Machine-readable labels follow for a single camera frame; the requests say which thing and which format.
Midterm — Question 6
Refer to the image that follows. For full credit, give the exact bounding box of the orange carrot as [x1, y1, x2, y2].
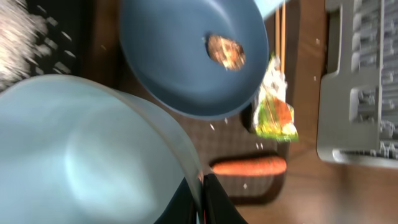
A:
[211, 156, 287, 177]

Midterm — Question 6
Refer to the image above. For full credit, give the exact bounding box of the light blue plastic cup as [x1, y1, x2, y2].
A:
[254, 0, 289, 20]

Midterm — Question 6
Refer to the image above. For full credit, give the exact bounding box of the dark brown serving tray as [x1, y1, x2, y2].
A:
[114, 0, 312, 206]

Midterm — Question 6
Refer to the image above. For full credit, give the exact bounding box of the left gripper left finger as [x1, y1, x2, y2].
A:
[154, 179, 197, 224]

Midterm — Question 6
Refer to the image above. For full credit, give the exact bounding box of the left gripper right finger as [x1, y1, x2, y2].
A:
[203, 174, 248, 224]

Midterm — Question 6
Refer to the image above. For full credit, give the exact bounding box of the wooden chopstick right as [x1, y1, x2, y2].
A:
[280, 1, 286, 73]

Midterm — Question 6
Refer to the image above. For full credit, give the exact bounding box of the dark blue plate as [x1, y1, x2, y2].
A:
[119, 0, 269, 120]

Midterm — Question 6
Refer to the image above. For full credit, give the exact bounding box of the white rice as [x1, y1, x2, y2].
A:
[0, 0, 77, 91]

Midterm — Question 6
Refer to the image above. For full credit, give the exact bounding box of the brown food scrap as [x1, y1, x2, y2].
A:
[206, 34, 246, 71]

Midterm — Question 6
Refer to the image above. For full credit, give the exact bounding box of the grey dishwasher rack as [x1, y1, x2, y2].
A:
[317, 0, 397, 169]

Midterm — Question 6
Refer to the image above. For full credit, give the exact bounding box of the black rectangular tray bin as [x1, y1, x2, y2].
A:
[1, 0, 95, 91]

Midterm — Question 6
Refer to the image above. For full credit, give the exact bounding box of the light blue bowl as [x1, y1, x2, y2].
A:
[1, 75, 205, 223]

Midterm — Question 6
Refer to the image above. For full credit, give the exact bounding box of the green snack wrapper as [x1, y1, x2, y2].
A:
[251, 55, 299, 142]

